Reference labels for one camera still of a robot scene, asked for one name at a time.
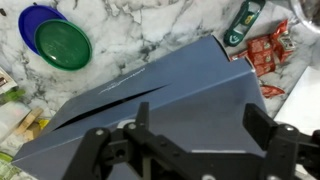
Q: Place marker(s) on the dark blue shoe box lid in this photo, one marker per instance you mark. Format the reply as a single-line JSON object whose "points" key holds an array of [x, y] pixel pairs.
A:
{"points": [[196, 95]]}

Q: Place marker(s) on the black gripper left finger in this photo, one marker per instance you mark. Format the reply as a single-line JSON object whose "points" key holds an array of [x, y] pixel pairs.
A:
{"points": [[101, 149]]}

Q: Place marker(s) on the red snack packet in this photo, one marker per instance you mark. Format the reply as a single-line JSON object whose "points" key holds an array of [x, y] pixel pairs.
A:
{"points": [[267, 52]]}

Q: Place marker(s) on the blue plastic lid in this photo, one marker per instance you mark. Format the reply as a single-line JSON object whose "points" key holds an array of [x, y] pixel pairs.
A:
{"points": [[31, 17]]}

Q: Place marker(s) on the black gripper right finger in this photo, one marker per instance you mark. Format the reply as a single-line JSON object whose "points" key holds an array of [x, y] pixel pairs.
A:
{"points": [[278, 141]]}

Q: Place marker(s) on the wooden block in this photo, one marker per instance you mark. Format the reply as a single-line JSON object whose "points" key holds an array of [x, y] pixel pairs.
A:
{"points": [[29, 128]]}

